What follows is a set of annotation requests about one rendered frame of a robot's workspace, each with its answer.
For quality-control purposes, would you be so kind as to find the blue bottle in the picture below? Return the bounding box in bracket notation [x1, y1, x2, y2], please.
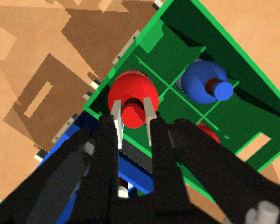
[175, 59, 233, 104]

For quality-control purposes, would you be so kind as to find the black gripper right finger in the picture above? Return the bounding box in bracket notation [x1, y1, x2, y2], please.
[143, 97, 280, 224]

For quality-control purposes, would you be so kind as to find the green crate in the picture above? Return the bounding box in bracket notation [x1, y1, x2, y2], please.
[82, 0, 280, 170]

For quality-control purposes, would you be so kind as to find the blue crate with dividers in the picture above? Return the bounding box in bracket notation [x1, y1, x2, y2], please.
[37, 110, 154, 224]

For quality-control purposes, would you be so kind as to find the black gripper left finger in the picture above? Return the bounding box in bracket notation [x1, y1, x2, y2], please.
[0, 100, 124, 224]

